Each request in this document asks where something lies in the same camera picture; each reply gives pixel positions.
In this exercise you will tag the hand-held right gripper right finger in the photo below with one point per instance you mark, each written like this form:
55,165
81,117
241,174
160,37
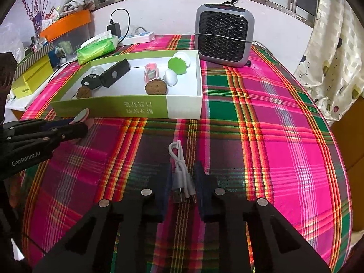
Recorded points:
202,193

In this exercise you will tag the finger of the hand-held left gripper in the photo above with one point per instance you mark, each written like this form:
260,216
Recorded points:
71,132
42,123

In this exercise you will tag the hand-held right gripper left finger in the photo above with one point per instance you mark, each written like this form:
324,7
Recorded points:
165,193

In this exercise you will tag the small pink clip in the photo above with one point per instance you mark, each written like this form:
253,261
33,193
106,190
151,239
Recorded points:
82,116

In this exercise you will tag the small white cap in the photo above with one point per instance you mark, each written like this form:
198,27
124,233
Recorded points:
97,70

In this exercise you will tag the black rectangular device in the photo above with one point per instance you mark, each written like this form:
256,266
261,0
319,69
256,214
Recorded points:
115,74

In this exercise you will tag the green and white cardboard box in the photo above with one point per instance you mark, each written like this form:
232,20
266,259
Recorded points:
176,106

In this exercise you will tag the large pink clip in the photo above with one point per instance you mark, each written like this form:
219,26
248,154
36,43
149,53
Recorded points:
151,71

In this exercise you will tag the white and green spool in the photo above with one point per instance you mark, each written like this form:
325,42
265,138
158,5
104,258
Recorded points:
177,64

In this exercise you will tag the white board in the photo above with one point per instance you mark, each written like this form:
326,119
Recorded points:
17,103

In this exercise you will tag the small brown cookie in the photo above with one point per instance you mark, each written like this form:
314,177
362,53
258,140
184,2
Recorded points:
84,93

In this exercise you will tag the yellow box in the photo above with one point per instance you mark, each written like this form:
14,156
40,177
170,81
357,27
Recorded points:
34,76

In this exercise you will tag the black round device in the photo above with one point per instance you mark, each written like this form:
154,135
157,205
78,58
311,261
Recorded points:
91,81

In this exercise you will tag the striped box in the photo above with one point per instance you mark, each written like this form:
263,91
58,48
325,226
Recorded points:
32,58

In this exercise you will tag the green tissue pack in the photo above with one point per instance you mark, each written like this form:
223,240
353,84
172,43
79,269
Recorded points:
96,49

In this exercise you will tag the large brown cookie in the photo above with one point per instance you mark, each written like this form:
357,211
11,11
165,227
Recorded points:
156,87

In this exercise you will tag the orange lid storage bin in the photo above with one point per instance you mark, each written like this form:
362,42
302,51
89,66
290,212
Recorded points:
66,22

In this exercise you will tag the black charger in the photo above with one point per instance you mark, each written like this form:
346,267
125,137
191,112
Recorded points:
113,30

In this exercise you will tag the white plug adapter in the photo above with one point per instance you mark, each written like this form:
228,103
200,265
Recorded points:
170,77

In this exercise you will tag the white power strip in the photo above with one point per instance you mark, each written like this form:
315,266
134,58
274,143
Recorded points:
139,37

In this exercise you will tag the purple flower branches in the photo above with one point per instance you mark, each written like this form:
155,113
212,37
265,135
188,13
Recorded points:
35,0

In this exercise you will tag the grey fan heater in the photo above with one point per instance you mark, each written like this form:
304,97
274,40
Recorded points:
223,35

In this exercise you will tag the patterned curtain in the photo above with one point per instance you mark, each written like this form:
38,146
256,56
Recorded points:
332,62

